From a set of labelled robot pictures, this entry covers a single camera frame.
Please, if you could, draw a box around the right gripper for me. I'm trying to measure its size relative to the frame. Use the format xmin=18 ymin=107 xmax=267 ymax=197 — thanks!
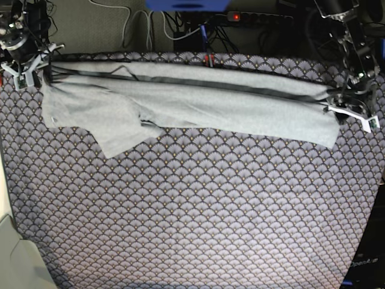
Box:
xmin=2 ymin=33 xmax=54 ymax=84

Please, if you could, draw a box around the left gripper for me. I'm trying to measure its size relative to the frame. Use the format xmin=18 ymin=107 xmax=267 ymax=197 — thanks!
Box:
xmin=327 ymin=78 xmax=376 ymax=116

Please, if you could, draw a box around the light grey T-shirt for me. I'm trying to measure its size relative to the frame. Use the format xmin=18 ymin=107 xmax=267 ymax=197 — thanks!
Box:
xmin=41 ymin=62 xmax=339 ymax=158

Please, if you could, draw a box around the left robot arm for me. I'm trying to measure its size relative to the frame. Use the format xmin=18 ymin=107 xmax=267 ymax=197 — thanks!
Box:
xmin=315 ymin=1 xmax=380 ymax=118

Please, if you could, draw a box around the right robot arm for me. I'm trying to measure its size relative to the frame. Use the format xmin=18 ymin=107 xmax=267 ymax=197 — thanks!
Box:
xmin=1 ymin=1 xmax=59 ymax=90

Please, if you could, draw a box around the black power strip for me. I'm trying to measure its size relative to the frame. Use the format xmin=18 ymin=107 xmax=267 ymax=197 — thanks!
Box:
xmin=227 ymin=11 xmax=294 ymax=26

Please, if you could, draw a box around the black box under table edge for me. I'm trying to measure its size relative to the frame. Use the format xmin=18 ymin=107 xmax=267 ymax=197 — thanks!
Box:
xmin=173 ymin=30 xmax=208 ymax=52

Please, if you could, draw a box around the red table clamp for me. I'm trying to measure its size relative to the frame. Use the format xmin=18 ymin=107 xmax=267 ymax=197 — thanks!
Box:
xmin=204 ymin=54 xmax=215 ymax=67

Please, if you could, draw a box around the fan-patterned table cloth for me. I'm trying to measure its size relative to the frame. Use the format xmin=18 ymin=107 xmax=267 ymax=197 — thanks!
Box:
xmin=0 ymin=51 xmax=385 ymax=289

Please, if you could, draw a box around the beige chair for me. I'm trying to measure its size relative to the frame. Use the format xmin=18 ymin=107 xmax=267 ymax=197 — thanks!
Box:
xmin=1 ymin=215 xmax=57 ymax=288

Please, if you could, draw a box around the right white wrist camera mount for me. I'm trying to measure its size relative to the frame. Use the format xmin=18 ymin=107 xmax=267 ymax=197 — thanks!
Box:
xmin=1 ymin=43 xmax=65 ymax=91

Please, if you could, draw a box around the white cable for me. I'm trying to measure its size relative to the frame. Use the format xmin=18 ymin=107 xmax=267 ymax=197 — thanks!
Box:
xmin=122 ymin=5 xmax=201 ymax=51

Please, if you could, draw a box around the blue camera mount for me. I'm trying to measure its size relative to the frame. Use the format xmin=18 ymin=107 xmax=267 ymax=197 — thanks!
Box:
xmin=146 ymin=0 xmax=230 ymax=11

